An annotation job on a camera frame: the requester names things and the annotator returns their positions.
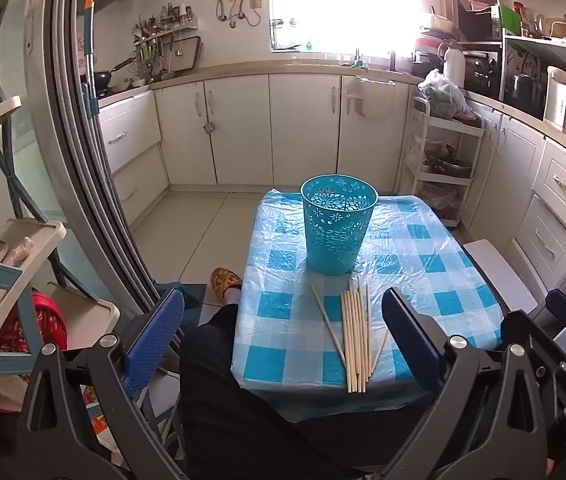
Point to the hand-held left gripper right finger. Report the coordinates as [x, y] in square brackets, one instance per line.
[413, 340]

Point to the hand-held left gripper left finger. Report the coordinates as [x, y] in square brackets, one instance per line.
[155, 335]

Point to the bundle of wooden chopsticks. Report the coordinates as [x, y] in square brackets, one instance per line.
[355, 330]

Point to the teal perforated plastic basket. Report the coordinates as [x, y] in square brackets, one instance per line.
[339, 225]

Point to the orange patterned slipper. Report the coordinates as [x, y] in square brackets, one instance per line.
[225, 280]

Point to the red bag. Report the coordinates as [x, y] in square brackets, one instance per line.
[38, 320]

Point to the cream side drawer cabinets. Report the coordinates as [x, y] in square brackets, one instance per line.
[538, 185]

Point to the blue checked plastic tablecloth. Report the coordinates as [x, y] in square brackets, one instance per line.
[288, 280]

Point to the dark pot with lid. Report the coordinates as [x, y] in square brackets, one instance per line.
[448, 165]

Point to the white trolley cart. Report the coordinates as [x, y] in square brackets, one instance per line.
[443, 132]

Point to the white electric water boiler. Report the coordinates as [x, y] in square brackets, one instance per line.
[560, 97]

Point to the black stock pot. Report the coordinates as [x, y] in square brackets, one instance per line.
[523, 90]

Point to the cream base kitchen cabinets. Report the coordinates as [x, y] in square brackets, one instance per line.
[263, 125]

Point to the plastic bag of greens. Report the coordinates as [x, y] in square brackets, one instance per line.
[440, 95]

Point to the white towel holder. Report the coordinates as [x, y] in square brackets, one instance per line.
[368, 97]

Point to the black toaster oven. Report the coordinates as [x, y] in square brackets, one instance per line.
[483, 67]

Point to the black wok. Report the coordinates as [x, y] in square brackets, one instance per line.
[105, 77]

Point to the white counter shelf rack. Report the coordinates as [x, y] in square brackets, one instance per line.
[553, 45]

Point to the white thermos jug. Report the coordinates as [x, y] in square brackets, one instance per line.
[454, 65]

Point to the dark hanging tray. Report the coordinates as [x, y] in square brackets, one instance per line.
[185, 52]

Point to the red and black cooker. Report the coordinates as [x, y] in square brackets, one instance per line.
[425, 55]

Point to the green plastic board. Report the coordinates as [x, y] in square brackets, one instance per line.
[510, 17]

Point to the black microwave oven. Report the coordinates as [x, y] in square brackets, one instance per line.
[478, 22]

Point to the white pot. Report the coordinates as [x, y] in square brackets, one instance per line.
[435, 22]

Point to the kitchen window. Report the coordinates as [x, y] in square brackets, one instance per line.
[348, 5]

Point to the wall utensil rack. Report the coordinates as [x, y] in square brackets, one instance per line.
[163, 35]

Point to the wall outlet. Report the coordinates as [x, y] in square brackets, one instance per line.
[255, 2]

